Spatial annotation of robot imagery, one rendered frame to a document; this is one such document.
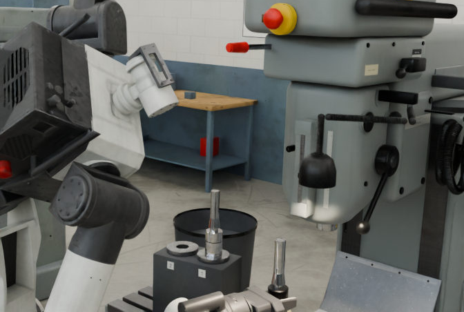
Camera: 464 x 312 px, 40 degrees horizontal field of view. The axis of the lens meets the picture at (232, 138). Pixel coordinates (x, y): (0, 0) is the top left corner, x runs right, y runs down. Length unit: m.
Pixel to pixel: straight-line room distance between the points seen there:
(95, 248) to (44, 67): 0.33
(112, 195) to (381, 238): 0.97
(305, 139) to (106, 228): 0.47
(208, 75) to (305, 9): 6.00
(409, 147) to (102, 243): 0.78
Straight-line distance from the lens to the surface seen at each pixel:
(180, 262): 1.76
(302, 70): 1.34
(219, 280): 1.71
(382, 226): 1.87
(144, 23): 7.89
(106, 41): 1.35
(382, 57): 1.36
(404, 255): 1.87
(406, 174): 1.57
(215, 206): 1.71
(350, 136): 1.36
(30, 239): 1.56
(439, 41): 1.68
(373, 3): 1.20
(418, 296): 1.86
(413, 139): 1.57
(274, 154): 6.74
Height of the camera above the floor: 1.77
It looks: 11 degrees down
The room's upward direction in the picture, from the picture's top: 2 degrees clockwise
